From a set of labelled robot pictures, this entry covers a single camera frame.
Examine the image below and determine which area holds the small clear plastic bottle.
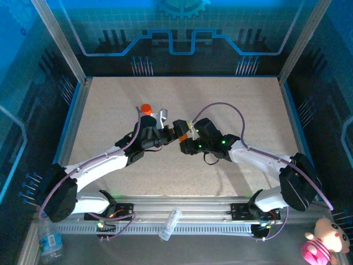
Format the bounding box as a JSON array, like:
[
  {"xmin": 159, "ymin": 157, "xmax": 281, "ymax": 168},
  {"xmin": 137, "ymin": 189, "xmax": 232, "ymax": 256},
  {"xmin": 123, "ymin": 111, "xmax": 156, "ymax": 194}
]
[{"xmin": 158, "ymin": 208, "xmax": 183, "ymax": 241}]

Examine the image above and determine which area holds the black base controller plate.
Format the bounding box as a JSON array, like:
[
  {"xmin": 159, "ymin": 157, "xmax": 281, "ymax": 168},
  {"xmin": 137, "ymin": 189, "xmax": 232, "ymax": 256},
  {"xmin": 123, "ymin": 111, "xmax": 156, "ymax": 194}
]
[
  {"xmin": 95, "ymin": 220, "xmax": 117, "ymax": 241},
  {"xmin": 252, "ymin": 222, "xmax": 272, "ymax": 241}
]

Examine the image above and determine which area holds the clear water bottle blue label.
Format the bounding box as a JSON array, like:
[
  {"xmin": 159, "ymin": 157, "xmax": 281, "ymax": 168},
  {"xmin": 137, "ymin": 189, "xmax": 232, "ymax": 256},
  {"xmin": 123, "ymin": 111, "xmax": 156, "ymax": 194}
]
[{"xmin": 38, "ymin": 220, "xmax": 65, "ymax": 264}]

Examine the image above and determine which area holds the pink beige plush toy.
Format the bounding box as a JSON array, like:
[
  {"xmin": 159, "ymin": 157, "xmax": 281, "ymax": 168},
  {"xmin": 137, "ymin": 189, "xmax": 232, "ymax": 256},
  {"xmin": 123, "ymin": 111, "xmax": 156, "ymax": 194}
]
[{"xmin": 300, "ymin": 217, "xmax": 351, "ymax": 265}]

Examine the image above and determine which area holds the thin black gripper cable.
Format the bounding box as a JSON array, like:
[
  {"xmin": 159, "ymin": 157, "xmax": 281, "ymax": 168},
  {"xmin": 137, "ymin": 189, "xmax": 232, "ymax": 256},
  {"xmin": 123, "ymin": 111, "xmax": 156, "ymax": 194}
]
[{"xmin": 203, "ymin": 151, "xmax": 221, "ymax": 166}]

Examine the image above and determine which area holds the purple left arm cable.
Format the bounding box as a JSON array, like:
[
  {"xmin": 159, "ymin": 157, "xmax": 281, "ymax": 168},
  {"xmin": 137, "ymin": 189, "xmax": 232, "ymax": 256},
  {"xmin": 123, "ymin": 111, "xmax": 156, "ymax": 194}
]
[{"xmin": 38, "ymin": 106, "xmax": 143, "ymax": 241}]

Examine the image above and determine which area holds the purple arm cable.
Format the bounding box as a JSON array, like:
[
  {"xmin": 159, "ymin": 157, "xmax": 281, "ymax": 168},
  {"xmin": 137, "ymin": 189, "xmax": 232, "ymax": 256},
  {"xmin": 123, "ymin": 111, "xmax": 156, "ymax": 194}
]
[
  {"xmin": 38, "ymin": 106, "xmax": 143, "ymax": 241},
  {"xmin": 192, "ymin": 102, "xmax": 334, "ymax": 241}
]

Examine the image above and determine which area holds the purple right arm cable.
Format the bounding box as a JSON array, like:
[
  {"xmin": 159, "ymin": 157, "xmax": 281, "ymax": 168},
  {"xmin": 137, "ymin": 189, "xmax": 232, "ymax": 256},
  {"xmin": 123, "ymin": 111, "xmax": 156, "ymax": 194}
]
[{"xmin": 192, "ymin": 102, "xmax": 334, "ymax": 241}]

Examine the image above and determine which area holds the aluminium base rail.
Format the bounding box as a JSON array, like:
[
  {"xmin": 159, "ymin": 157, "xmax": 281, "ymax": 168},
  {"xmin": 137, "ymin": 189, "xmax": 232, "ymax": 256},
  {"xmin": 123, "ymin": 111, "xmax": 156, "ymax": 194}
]
[{"xmin": 35, "ymin": 194, "xmax": 334, "ymax": 225}]

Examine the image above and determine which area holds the grey slotted cable duct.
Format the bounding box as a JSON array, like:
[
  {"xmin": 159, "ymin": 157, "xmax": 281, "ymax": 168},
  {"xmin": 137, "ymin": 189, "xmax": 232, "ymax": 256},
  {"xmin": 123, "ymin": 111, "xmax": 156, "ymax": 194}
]
[{"xmin": 55, "ymin": 222, "xmax": 256, "ymax": 236}]

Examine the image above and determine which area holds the aluminium frame post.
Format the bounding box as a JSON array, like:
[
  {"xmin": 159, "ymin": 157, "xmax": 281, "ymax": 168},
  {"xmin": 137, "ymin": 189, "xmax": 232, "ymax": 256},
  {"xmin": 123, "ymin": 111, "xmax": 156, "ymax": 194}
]
[
  {"xmin": 278, "ymin": 0, "xmax": 323, "ymax": 85},
  {"xmin": 30, "ymin": 0, "xmax": 93, "ymax": 85}
]

